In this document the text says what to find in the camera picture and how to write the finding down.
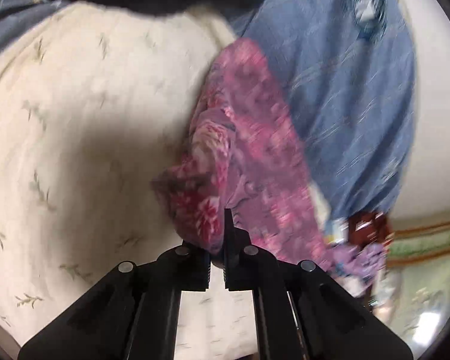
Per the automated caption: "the colourful paper packet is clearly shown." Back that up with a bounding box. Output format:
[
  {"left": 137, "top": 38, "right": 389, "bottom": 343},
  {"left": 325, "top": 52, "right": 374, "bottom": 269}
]
[{"left": 324, "top": 217, "right": 349, "bottom": 246}]

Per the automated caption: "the grey-blue striped bed sheet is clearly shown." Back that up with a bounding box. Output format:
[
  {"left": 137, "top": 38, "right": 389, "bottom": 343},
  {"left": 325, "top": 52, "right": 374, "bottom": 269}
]
[{"left": 0, "top": 0, "right": 72, "bottom": 64}]

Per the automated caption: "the purple patterned cloth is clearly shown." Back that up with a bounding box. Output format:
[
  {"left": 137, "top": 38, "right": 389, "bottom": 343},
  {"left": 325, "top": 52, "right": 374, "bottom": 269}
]
[{"left": 332, "top": 242, "right": 389, "bottom": 286}]

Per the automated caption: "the blue plaid quilt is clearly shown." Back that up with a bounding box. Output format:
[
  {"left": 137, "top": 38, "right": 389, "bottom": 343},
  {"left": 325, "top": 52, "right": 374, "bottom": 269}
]
[{"left": 229, "top": 0, "right": 417, "bottom": 218}]

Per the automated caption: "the purple floral shirt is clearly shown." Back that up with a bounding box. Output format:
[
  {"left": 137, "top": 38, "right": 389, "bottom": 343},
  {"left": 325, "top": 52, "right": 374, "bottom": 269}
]
[{"left": 152, "top": 37, "right": 340, "bottom": 271}]

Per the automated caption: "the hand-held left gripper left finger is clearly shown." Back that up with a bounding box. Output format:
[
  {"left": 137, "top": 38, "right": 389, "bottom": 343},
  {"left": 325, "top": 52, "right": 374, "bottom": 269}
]
[{"left": 18, "top": 242, "right": 212, "bottom": 360}]

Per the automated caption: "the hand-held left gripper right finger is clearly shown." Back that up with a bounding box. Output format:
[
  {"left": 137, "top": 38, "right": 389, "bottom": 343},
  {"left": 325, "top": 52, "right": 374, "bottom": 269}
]
[{"left": 223, "top": 207, "right": 413, "bottom": 360}]

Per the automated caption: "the cream sprig-print sheet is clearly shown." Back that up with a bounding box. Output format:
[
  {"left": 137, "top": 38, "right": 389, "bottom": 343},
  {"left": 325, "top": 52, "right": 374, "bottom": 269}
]
[{"left": 0, "top": 2, "right": 259, "bottom": 360}]

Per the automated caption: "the red plastic bag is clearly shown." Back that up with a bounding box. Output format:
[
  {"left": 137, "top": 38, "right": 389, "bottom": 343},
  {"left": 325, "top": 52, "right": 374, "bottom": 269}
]
[{"left": 347, "top": 212, "right": 394, "bottom": 248}]

